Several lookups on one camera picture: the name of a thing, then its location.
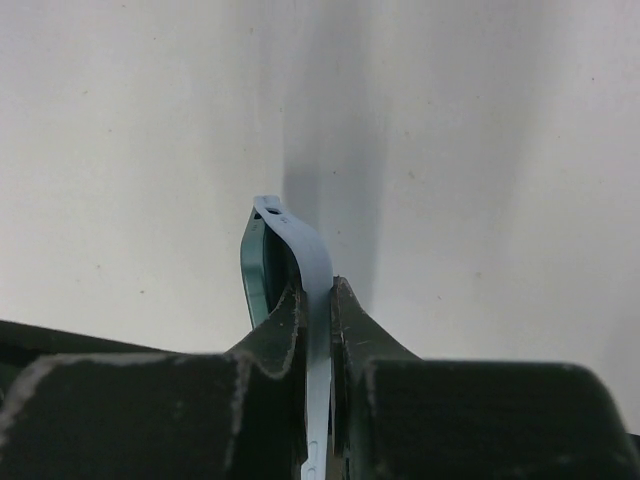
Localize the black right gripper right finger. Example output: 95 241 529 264
331 277 639 479

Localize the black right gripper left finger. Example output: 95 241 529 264
1 286 306 479

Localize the light blue phone case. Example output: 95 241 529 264
254 195 333 480

